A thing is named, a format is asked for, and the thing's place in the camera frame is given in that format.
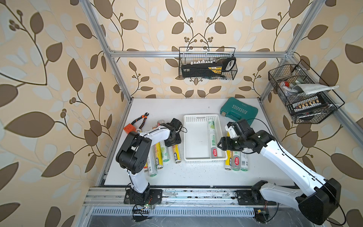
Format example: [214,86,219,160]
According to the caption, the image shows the yellow wrap roll group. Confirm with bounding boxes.
[172,145,181,164]
[224,131,232,171]

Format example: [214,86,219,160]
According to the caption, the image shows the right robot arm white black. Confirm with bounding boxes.
[217,130,341,225]

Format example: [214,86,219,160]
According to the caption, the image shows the red black pliers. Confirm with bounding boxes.
[131,113,149,128]

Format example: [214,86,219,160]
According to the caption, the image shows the green plastic tool case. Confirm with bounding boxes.
[220,97,258,125]

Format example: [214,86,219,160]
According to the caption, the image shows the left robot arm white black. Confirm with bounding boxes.
[115,124,182,194]

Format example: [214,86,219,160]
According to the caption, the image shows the right wall wire basket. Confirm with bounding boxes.
[268,60,345,124]

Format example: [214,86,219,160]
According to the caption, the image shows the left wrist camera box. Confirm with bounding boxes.
[167,118,183,132]

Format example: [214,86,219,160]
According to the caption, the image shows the white green wrap roll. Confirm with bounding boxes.
[208,119,218,159]

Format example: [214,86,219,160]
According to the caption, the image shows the white paper in right basket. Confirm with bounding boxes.
[292,84,339,95]

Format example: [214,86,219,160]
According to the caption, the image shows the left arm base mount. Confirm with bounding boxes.
[123,189,163,205]

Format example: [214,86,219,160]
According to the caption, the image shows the green red-cap wrap roll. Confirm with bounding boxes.
[232,151,241,171]

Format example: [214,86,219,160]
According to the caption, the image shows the orange red cube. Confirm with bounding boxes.
[123,124,136,134]

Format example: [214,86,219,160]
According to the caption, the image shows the socket set in right basket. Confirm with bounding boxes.
[288,95,329,114]

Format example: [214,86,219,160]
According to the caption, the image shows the black yellow tool in basket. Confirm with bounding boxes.
[179,57,237,79]

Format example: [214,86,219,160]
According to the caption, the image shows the green grape wrap roll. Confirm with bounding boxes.
[159,131,170,162]

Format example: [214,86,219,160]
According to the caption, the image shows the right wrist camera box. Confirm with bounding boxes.
[225,119,255,139]

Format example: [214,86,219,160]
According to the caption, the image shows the white plastic perforated basket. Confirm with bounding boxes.
[183,114,227,162]

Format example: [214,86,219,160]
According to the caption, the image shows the white text wrap roll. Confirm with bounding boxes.
[240,153,249,171]

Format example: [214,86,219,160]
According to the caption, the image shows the back wall wire basket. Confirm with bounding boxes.
[178,46,238,80]

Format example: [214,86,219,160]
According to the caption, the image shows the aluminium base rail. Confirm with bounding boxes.
[83,186,319,208]

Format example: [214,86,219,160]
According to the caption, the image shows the wall wire basket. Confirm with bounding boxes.
[268,60,345,124]
[178,46,238,80]

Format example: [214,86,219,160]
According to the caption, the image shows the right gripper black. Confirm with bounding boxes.
[216,136,246,150]

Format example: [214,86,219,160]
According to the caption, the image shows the yellow red-end wrap roll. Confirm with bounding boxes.
[136,128,148,173]

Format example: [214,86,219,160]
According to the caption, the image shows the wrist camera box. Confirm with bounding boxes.
[225,119,255,139]
[167,118,183,132]

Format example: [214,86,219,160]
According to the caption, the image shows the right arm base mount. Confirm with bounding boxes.
[235,190,277,206]

